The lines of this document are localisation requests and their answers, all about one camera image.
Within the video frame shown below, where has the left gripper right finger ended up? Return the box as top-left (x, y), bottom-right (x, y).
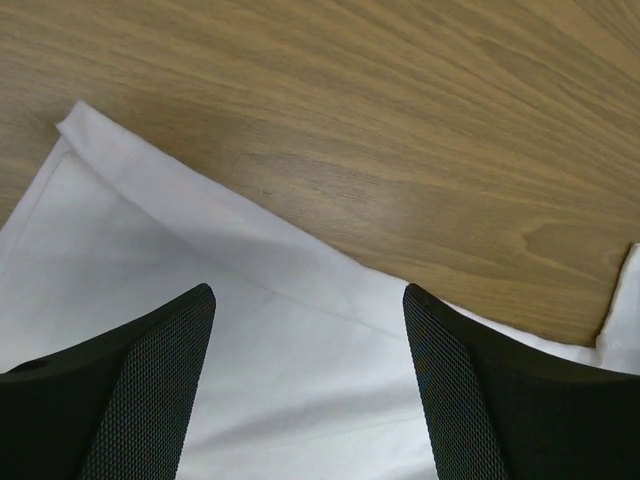
top-left (403, 284), bottom-right (639, 479)

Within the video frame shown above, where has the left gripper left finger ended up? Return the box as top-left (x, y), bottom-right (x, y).
top-left (1, 284), bottom-right (216, 479)

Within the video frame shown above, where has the white t-shirt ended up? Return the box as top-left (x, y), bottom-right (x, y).
top-left (1, 102), bottom-right (639, 479)

